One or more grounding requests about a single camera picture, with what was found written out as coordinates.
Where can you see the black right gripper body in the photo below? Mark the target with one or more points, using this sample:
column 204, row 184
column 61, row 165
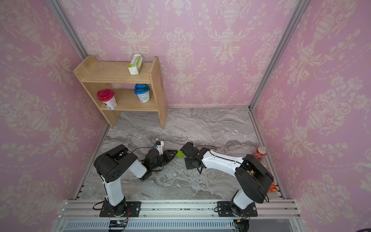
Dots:
column 189, row 163

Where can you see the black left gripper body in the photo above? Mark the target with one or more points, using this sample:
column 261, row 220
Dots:
column 162, row 160

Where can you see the long green lego brick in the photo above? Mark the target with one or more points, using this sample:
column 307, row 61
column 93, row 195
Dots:
column 180, row 154

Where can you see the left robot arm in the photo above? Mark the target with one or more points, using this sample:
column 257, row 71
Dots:
column 112, row 164

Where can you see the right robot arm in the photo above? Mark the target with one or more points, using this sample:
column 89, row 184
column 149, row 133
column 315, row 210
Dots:
column 255, row 180

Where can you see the red soda can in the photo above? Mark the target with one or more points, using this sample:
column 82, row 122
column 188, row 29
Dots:
column 260, row 153

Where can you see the blue lid cup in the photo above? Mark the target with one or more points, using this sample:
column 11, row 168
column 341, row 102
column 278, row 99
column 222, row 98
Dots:
column 143, row 92

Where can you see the small circuit board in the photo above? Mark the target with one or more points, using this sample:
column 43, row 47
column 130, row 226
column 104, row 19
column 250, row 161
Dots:
column 118, row 224

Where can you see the pink lid cup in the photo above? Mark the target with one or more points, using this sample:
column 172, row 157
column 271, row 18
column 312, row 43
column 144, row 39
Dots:
column 107, row 97

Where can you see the orange snack bag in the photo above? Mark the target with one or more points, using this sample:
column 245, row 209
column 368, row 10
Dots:
column 273, row 188

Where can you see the white green carton box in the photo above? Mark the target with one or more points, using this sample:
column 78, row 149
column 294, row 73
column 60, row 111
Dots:
column 135, row 64

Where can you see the wooden shelf unit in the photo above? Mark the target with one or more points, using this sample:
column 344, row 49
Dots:
column 95, row 75

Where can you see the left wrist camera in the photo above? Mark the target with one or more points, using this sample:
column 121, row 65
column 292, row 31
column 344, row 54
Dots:
column 159, row 146

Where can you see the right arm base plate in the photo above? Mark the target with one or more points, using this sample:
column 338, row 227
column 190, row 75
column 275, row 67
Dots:
column 228, row 209

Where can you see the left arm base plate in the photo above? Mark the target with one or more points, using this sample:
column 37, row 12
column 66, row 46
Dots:
column 129, row 209

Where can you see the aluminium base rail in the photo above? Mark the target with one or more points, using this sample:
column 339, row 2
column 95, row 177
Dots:
column 278, row 215

